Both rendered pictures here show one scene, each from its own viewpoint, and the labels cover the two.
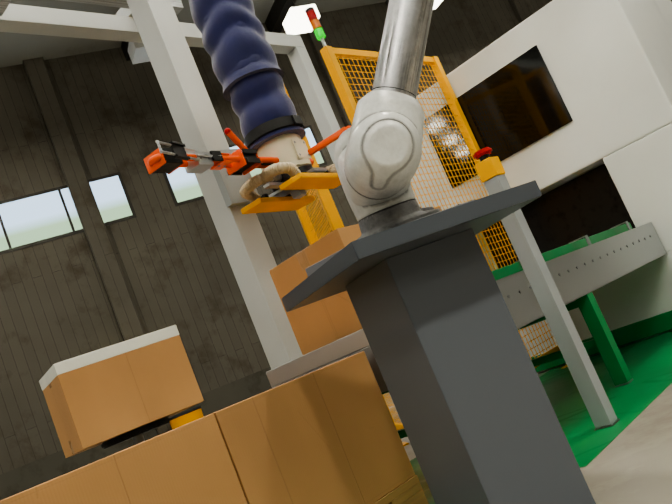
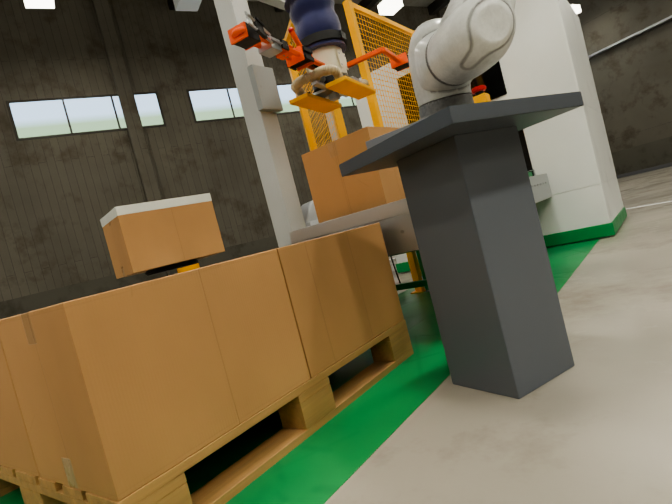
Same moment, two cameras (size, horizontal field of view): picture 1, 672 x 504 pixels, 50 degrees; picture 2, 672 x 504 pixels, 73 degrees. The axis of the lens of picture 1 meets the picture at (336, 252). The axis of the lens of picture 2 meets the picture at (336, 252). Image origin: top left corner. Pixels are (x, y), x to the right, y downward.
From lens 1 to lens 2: 0.55 m
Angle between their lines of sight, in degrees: 11
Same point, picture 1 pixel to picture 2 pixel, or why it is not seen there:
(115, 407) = (160, 246)
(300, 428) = (335, 272)
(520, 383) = (535, 256)
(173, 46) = not seen: outside the picture
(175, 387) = (205, 238)
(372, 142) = (480, 17)
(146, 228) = (172, 135)
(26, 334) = (79, 196)
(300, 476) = (333, 308)
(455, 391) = (492, 254)
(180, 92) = (231, 14)
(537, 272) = not seen: hidden behind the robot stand
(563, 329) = not seen: hidden behind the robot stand
